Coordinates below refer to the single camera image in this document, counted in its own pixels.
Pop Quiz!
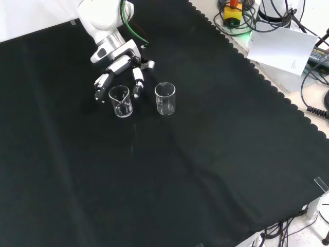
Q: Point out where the black coiled cable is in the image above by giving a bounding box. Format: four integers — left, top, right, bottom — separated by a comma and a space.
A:
306, 105, 329, 118

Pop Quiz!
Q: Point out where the black bench cloth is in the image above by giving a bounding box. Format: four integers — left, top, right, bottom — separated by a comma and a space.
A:
0, 0, 329, 247

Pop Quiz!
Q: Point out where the black floor cable bundle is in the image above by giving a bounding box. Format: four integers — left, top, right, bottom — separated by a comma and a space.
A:
261, 216, 329, 247

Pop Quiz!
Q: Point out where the pale white board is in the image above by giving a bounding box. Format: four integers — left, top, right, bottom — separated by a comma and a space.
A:
246, 26, 319, 76

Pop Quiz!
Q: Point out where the clear glass beaker with spout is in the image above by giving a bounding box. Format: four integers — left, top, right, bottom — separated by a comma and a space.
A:
108, 85, 134, 119

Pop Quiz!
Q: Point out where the black tripod leg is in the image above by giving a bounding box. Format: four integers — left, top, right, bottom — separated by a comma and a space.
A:
315, 27, 329, 48

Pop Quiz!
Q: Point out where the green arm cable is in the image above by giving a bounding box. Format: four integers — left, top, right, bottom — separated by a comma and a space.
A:
121, 0, 150, 49

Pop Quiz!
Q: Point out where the black power adapter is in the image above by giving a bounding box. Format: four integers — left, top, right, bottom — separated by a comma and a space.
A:
307, 46, 329, 65

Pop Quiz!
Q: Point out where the yellow stop button box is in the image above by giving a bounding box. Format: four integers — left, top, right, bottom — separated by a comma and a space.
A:
223, 0, 243, 27

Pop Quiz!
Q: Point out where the white bench leg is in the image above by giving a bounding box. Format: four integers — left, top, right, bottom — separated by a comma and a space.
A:
305, 195, 329, 242

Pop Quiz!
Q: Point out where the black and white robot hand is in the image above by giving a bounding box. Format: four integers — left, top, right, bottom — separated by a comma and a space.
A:
90, 39, 155, 103

